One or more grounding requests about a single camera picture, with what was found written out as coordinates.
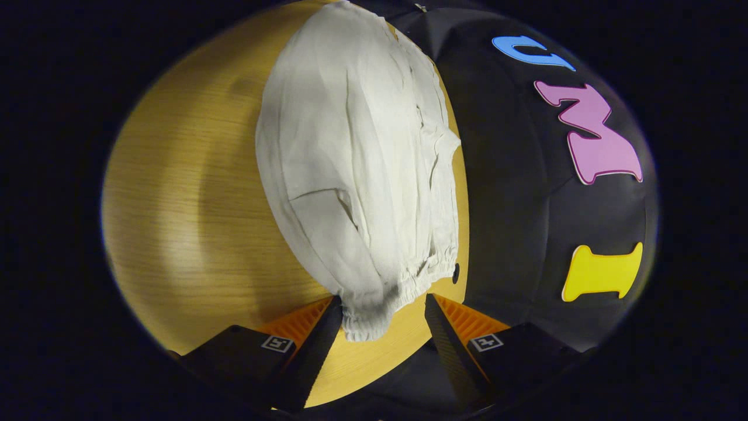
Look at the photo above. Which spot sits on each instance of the black table grommet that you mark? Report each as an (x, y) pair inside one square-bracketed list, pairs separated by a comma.
[(456, 272)]

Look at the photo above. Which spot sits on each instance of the black backdrop cloth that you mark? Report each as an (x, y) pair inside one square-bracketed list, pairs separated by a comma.
[(508, 204)]

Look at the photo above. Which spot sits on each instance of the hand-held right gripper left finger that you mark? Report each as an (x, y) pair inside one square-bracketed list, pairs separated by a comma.
[(315, 356)]

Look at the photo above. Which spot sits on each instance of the white jeans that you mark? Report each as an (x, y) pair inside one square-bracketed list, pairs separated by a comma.
[(350, 175)]

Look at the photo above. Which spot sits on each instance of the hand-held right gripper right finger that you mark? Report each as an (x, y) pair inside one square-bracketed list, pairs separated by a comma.
[(453, 362)]

